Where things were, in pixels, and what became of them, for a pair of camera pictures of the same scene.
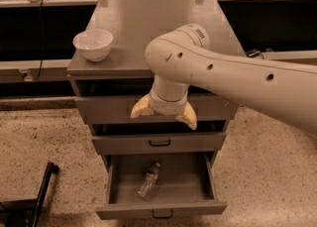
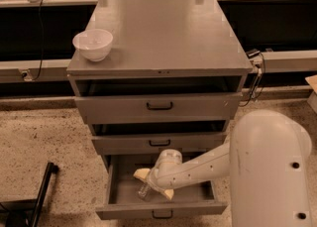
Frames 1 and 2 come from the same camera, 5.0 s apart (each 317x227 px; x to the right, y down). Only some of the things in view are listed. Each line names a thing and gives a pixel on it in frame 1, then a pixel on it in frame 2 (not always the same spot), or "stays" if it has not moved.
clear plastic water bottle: x=146 y=189 stays
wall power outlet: x=27 y=75 stays
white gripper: x=167 y=106 to x=156 y=178
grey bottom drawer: x=184 y=186 stays
